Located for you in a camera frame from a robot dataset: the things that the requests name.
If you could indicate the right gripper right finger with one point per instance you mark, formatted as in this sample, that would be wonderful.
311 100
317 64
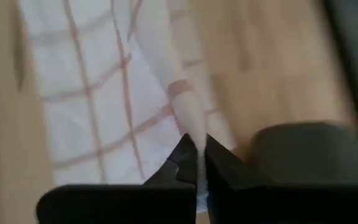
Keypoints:
291 205

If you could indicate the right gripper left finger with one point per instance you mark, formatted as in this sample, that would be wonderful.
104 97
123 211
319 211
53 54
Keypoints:
120 205

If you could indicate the plain dark grey towel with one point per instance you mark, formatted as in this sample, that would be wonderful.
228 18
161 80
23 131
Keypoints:
306 155

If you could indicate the white towel with red checks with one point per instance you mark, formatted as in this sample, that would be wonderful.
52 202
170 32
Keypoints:
73 124

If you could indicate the black aluminium table frame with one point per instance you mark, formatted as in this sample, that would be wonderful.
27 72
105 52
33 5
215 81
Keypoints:
343 46

